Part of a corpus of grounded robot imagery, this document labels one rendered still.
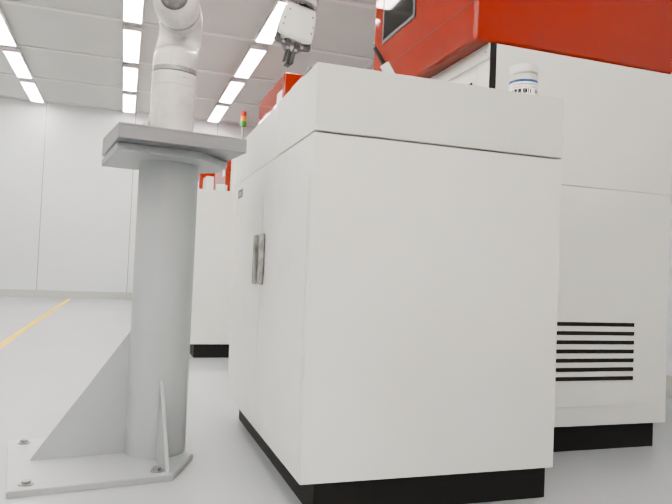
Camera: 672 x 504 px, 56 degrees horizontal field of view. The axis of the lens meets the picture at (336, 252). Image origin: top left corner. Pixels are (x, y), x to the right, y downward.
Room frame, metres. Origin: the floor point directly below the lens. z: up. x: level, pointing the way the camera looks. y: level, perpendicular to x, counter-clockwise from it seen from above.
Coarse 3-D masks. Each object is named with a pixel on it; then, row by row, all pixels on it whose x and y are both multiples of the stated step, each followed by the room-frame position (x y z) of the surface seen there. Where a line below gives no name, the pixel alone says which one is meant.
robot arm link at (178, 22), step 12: (156, 0) 1.64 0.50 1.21; (168, 0) 1.63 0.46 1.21; (180, 0) 1.63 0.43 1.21; (192, 0) 1.65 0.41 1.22; (156, 12) 1.67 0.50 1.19; (168, 12) 1.64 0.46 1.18; (180, 12) 1.64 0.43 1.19; (192, 12) 1.67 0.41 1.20; (168, 24) 1.69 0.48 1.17; (180, 24) 1.68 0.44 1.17; (192, 24) 1.72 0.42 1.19
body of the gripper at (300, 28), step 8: (288, 8) 1.74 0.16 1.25; (296, 8) 1.74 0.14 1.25; (304, 8) 1.75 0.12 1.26; (312, 8) 1.76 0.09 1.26; (288, 16) 1.74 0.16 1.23; (296, 16) 1.74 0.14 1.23; (304, 16) 1.75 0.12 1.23; (312, 16) 1.76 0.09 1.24; (280, 24) 1.74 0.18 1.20; (288, 24) 1.74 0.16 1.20; (296, 24) 1.74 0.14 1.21; (304, 24) 1.75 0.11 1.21; (312, 24) 1.76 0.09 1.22; (280, 32) 1.74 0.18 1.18; (288, 32) 1.74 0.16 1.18; (296, 32) 1.75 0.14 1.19; (304, 32) 1.75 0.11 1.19; (312, 32) 1.76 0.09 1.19; (296, 40) 1.75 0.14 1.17; (304, 40) 1.76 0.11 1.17
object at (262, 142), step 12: (276, 108) 1.68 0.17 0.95; (264, 120) 1.82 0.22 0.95; (276, 120) 1.67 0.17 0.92; (252, 132) 1.99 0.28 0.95; (264, 132) 1.81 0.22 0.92; (276, 132) 1.67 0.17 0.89; (252, 144) 1.98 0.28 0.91; (264, 144) 1.81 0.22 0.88; (276, 144) 1.66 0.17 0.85; (252, 156) 1.97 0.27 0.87; (264, 156) 1.80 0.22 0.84; (240, 168) 2.17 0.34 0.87; (252, 168) 1.96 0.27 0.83; (240, 180) 2.16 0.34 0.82
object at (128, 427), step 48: (144, 192) 1.68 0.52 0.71; (192, 192) 1.72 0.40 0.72; (144, 240) 1.68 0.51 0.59; (192, 240) 1.74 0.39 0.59; (144, 288) 1.68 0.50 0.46; (192, 288) 1.76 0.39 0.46; (144, 336) 1.67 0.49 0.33; (96, 384) 1.68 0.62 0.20; (144, 384) 1.67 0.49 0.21; (96, 432) 1.69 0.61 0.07; (144, 432) 1.67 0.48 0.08; (48, 480) 1.48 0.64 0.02; (96, 480) 1.49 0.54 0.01; (144, 480) 1.53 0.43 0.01
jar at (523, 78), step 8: (520, 64) 1.56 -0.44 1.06; (528, 64) 1.55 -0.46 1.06; (512, 72) 1.57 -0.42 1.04; (520, 72) 1.56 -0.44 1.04; (528, 72) 1.56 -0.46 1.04; (536, 72) 1.56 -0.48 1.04; (512, 80) 1.57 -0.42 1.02; (520, 80) 1.55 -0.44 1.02; (528, 80) 1.55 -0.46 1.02; (536, 80) 1.56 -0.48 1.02; (512, 88) 1.57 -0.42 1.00; (520, 88) 1.55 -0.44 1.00; (528, 88) 1.55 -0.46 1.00; (536, 88) 1.56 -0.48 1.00
